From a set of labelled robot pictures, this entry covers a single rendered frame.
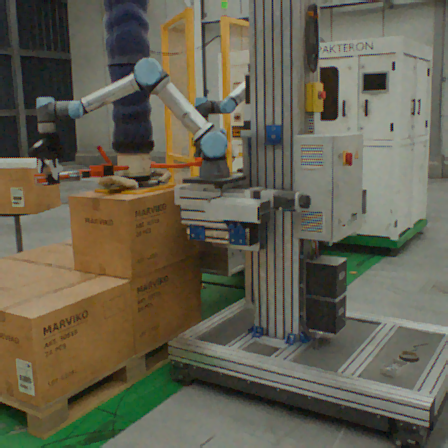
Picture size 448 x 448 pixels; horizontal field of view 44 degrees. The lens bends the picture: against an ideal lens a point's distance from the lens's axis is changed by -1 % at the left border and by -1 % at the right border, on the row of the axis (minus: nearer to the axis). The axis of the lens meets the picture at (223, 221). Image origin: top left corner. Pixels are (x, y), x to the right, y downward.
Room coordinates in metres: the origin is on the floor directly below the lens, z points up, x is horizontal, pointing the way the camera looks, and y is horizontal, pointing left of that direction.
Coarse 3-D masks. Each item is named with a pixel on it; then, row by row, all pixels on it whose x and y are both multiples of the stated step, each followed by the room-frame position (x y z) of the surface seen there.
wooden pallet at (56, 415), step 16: (176, 336) 2.90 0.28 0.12; (144, 352) 2.67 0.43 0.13; (160, 352) 2.91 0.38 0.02; (112, 368) 2.47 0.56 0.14; (128, 368) 2.56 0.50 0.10; (144, 368) 2.66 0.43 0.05; (112, 384) 2.55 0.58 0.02; (128, 384) 2.56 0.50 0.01; (0, 400) 2.25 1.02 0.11; (16, 400) 2.20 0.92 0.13; (64, 400) 2.21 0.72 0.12; (80, 400) 2.39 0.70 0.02; (96, 400) 2.39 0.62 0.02; (32, 416) 2.14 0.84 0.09; (48, 416) 2.13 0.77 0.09; (64, 416) 2.21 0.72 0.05; (80, 416) 2.28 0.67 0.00; (32, 432) 2.14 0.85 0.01; (48, 432) 2.13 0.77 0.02
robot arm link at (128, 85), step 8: (120, 80) 2.59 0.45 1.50; (128, 80) 2.58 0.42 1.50; (136, 80) 2.56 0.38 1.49; (104, 88) 2.59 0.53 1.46; (112, 88) 2.57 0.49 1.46; (120, 88) 2.57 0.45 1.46; (128, 88) 2.58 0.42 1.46; (136, 88) 2.59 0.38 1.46; (144, 88) 2.60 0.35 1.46; (88, 96) 2.58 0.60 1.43; (96, 96) 2.57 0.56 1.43; (104, 96) 2.57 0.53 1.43; (112, 96) 2.58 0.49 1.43; (120, 96) 2.59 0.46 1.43; (88, 104) 2.57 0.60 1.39; (96, 104) 2.58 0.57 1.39; (104, 104) 2.59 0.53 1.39; (88, 112) 2.60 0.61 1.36
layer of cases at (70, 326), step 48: (0, 288) 2.52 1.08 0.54; (48, 288) 2.51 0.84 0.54; (96, 288) 2.49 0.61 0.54; (144, 288) 2.70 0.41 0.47; (192, 288) 3.05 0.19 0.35; (0, 336) 2.23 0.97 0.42; (48, 336) 2.17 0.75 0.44; (96, 336) 2.40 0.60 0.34; (144, 336) 2.68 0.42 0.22; (0, 384) 2.25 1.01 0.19; (48, 384) 2.15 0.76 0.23
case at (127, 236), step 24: (120, 192) 2.87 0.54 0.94; (168, 192) 2.89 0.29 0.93; (72, 216) 2.80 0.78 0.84; (96, 216) 2.72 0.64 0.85; (120, 216) 2.63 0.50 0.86; (144, 216) 2.71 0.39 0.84; (168, 216) 2.88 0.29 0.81; (72, 240) 2.81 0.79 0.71; (96, 240) 2.72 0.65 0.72; (120, 240) 2.64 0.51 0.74; (144, 240) 2.70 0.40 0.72; (168, 240) 2.87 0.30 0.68; (192, 240) 3.07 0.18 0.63; (96, 264) 2.73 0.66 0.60; (120, 264) 2.64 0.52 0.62; (144, 264) 2.70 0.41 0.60; (168, 264) 2.87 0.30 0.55
